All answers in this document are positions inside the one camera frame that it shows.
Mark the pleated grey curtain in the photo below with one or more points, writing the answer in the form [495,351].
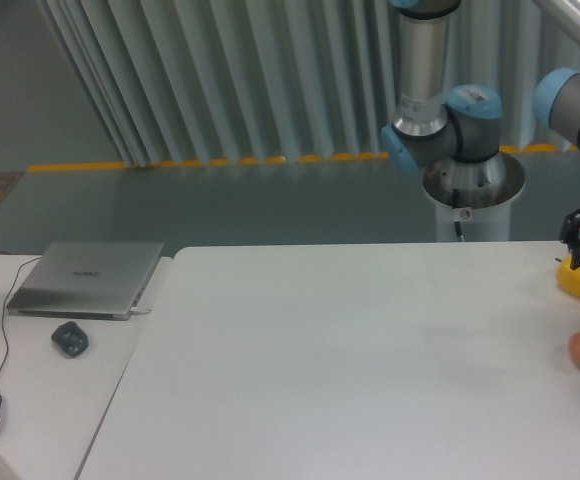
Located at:
[209,81]

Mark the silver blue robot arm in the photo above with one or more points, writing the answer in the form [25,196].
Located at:
[453,138]

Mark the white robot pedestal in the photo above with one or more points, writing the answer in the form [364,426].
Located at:
[473,202]

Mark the silver closed laptop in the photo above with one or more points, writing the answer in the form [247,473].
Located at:
[87,280]

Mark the black earbuds case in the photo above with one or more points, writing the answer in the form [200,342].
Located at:
[70,339]

